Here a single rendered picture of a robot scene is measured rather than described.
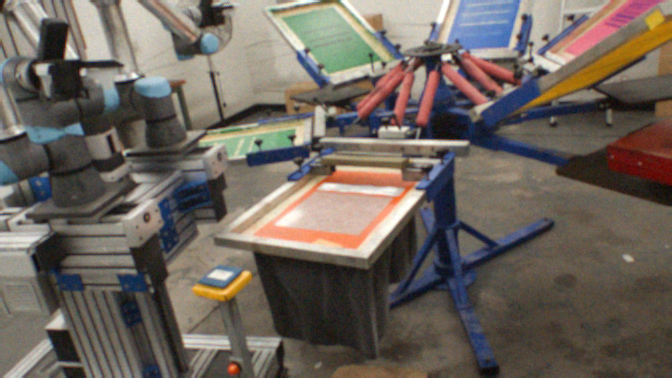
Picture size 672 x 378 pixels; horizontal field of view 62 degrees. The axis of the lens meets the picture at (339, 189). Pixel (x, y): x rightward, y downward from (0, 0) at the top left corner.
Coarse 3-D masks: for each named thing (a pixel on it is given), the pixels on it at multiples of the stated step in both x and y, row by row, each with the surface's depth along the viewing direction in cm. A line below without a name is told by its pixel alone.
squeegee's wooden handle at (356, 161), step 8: (328, 160) 225; (336, 160) 223; (344, 160) 221; (352, 160) 220; (360, 160) 218; (368, 160) 216; (376, 160) 215; (384, 160) 214; (392, 160) 213; (400, 160) 212; (408, 160) 215; (392, 168) 212; (400, 168) 210
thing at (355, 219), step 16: (384, 176) 227; (400, 176) 225; (352, 208) 203; (368, 208) 201; (384, 208) 199; (320, 224) 195; (336, 224) 193; (352, 224) 191; (368, 224) 190; (304, 240) 186; (336, 240) 182; (352, 240) 181
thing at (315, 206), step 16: (336, 176) 235; (352, 176) 232; (368, 176) 230; (320, 192) 221; (336, 192) 219; (352, 192) 217; (288, 208) 212; (304, 208) 209; (320, 208) 207; (336, 208) 205; (272, 224) 201; (288, 224) 199; (304, 224) 197; (288, 240) 187
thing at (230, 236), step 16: (416, 160) 229; (432, 160) 226; (304, 176) 231; (288, 192) 222; (416, 192) 200; (256, 208) 207; (272, 208) 213; (400, 208) 189; (416, 208) 194; (240, 224) 197; (384, 224) 180; (400, 224) 182; (224, 240) 188; (240, 240) 185; (256, 240) 183; (272, 240) 181; (384, 240) 172; (288, 256) 177; (304, 256) 174; (320, 256) 171; (336, 256) 167; (352, 256) 164; (368, 256) 163
